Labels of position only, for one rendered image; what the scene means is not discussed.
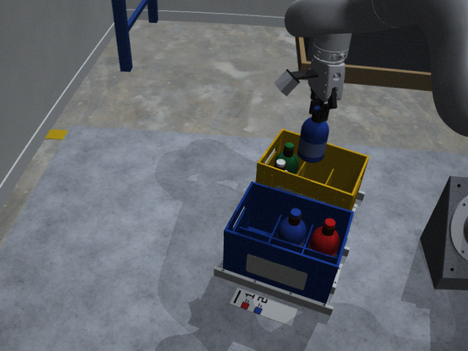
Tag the white paper pick list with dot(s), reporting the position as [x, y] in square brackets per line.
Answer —
[264, 307]

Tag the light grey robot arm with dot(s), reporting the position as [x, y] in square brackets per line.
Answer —
[445, 24]

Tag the red bottle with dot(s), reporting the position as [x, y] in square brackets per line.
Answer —
[325, 239]

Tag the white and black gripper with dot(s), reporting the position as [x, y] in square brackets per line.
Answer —
[327, 87]

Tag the green bottle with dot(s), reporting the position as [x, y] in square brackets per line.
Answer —
[291, 159]

